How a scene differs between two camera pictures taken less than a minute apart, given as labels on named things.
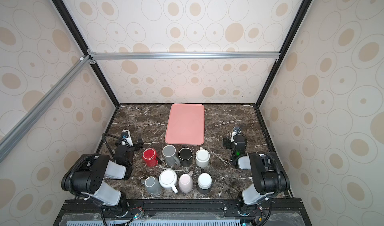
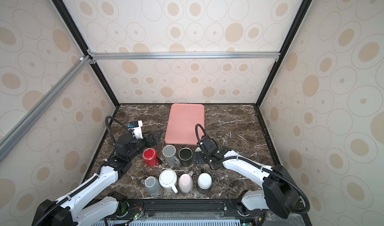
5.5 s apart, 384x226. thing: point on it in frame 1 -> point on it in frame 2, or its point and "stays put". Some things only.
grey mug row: (168, 151) stays put
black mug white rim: (185, 154) stays put
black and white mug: (204, 182) stays put
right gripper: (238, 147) -> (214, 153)
